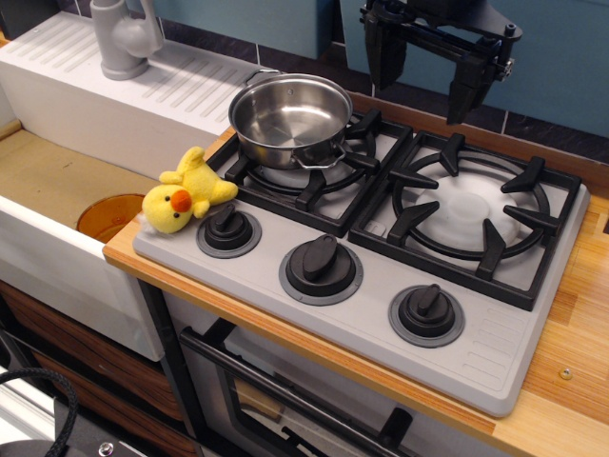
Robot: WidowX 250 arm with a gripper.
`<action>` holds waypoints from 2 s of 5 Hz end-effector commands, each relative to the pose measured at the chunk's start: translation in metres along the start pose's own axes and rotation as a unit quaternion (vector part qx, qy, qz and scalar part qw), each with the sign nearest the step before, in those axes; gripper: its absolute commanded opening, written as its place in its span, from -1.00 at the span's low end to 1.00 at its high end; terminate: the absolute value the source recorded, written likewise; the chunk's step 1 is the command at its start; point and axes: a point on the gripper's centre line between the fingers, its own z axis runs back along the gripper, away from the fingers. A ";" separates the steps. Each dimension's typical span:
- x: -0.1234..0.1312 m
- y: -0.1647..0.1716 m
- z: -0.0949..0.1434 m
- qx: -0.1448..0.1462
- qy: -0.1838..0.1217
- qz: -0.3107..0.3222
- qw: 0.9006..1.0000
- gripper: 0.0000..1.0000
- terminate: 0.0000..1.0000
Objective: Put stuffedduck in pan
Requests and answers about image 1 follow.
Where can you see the grey toy stove top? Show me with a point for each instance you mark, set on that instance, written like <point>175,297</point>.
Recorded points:
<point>484,367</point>

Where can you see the black left stove knob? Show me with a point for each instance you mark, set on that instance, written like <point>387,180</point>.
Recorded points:
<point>228,233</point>

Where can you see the stainless steel pan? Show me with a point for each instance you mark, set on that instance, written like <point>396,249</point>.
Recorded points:
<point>291,120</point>

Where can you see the black right stove knob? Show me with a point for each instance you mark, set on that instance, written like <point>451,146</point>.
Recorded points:
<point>426,316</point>

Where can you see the oven door with black handle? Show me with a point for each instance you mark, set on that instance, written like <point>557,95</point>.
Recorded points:
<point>280,418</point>

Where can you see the grey toy faucet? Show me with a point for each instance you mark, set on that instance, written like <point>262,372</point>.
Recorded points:
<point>125,43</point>

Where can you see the black stove knob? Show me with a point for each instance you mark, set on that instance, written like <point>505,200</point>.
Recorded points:
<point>426,316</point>
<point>322,272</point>
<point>228,233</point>

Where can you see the black right burner grate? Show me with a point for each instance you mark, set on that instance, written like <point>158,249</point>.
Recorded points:
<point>485,221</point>

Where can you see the white toy sink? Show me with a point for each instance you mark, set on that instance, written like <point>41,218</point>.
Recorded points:
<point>73,137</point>

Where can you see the wooden drawer front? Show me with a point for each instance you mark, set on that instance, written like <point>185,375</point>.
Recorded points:
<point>116,387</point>

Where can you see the yellow stuffed duck toy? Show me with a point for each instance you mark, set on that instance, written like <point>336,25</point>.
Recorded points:
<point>189,191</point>

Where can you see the black left burner grate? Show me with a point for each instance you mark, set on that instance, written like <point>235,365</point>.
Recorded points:
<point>324,199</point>

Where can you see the black burner grate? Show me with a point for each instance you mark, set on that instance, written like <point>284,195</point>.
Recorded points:
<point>485,221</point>
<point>324,199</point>

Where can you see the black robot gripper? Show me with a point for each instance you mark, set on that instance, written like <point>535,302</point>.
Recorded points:
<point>471,33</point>

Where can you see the black middle stove knob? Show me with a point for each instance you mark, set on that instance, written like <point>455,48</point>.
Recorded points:
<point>322,272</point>

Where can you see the orange sink drain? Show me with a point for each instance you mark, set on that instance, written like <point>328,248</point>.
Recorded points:
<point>105,218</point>

